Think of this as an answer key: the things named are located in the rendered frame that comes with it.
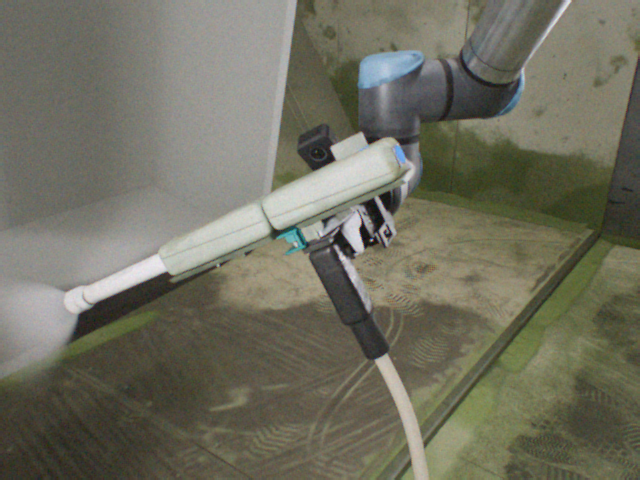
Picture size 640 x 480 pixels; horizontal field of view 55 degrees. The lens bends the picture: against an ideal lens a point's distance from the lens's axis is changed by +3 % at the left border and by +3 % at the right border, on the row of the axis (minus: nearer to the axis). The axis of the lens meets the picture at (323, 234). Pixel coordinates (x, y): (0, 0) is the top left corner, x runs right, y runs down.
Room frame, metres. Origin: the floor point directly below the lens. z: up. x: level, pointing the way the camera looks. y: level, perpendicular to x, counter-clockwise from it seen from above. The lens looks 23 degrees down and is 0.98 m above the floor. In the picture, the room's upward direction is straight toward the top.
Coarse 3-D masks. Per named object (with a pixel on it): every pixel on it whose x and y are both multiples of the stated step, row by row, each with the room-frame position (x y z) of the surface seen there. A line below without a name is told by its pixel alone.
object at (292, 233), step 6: (288, 228) 0.60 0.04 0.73; (294, 228) 0.58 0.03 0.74; (282, 234) 0.58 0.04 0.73; (288, 234) 0.58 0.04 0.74; (294, 234) 0.57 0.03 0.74; (300, 234) 0.58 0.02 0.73; (288, 240) 0.57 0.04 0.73; (294, 240) 0.57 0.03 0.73; (300, 240) 0.57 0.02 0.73; (294, 246) 0.59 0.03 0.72; (300, 246) 0.57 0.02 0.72; (306, 246) 0.57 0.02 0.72; (288, 252) 0.57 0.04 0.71
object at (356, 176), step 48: (336, 144) 0.58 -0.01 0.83; (384, 144) 0.55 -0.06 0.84; (288, 192) 0.58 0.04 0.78; (336, 192) 0.56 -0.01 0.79; (192, 240) 0.61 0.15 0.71; (240, 240) 0.59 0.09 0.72; (336, 240) 0.59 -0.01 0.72; (96, 288) 0.67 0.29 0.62; (336, 288) 0.56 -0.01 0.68; (384, 336) 0.56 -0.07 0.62
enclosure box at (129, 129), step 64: (0, 0) 1.07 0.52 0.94; (64, 0) 1.16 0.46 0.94; (128, 0) 1.27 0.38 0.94; (192, 0) 1.27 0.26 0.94; (256, 0) 1.18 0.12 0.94; (0, 64) 1.07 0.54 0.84; (64, 64) 1.16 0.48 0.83; (128, 64) 1.28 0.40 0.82; (192, 64) 1.28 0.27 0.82; (256, 64) 1.18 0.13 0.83; (0, 128) 1.07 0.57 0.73; (64, 128) 1.17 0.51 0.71; (128, 128) 1.30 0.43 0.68; (192, 128) 1.28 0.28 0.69; (256, 128) 1.18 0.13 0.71; (0, 192) 1.07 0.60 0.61; (64, 192) 1.18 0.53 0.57; (128, 192) 1.31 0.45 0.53; (192, 192) 1.30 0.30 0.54; (256, 192) 1.19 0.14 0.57; (0, 256) 1.00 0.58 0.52; (64, 256) 1.02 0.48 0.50; (128, 256) 1.05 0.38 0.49
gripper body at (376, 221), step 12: (384, 192) 0.75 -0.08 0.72; (372, 204) 0.68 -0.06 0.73; (384, 204) 0.75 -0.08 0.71; (360, 216) 0.65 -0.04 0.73; (372, 216) 0.68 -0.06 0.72; (384, 216) 0.68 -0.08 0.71; (360, 228) 0.65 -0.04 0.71; (372, 228) 0.66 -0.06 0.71; (384, 228) 0.71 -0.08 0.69; (372, 240) 0.65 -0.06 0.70; (384, 240) 0.65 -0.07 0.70; (348, 252) 0.65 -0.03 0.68
